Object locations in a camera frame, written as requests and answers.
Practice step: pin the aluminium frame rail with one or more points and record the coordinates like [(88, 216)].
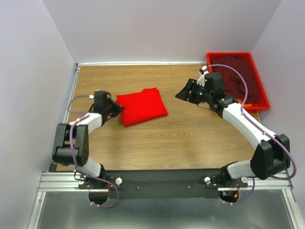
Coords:
[(62, 178)]

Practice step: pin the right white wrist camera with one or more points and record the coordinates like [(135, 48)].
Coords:
[(202, 72)]

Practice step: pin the dark maroon t shirt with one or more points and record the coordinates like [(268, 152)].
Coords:
[(233, 84)]

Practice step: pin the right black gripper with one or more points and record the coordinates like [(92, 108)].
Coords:
[(191, 85)]

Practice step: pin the red plastic bin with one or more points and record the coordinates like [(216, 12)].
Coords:
[(263, 103)]

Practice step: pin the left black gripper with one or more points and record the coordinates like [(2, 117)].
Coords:
[(118, 109)]

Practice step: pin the bright red t shirt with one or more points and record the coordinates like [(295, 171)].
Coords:
[(141, 106)]

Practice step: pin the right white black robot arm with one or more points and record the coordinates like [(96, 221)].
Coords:
[(271, 151)]

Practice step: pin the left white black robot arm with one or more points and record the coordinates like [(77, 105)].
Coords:
[(71, 142)]

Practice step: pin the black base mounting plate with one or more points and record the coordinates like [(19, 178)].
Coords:
[(162, 184)]

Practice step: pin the orange t shirt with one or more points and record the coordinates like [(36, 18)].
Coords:
[(245, 104)]

